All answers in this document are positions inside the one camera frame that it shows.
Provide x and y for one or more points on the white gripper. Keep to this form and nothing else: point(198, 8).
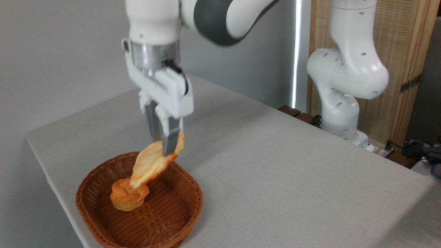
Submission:
point(168, 91)

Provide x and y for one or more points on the long braided bread loaf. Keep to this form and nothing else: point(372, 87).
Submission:
point(150, 165)

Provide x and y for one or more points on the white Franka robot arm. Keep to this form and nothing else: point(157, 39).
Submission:
point(213, 17)

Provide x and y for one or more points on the round orange bread roll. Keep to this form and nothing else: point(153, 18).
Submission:
point(125, 198)

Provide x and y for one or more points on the silver metal wrist flange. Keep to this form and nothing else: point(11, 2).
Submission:
point(151, 55)

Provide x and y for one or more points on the brown wicker basket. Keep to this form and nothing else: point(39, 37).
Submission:
point(165, 220)

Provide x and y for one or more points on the grey tablecloth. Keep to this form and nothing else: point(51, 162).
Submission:
point(275, 172)

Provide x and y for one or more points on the black table clamp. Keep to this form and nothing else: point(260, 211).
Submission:
point(316, 120)

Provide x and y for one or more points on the white power strip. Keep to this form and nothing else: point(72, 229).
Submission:
point(378, 150)

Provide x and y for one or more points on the metal screen hinge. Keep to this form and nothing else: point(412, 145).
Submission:
point(410, 83)

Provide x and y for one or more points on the wooden woven screen panel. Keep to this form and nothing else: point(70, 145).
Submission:
point(396, 34)

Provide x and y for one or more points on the dark grey bag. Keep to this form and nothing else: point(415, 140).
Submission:
point(430, 155)

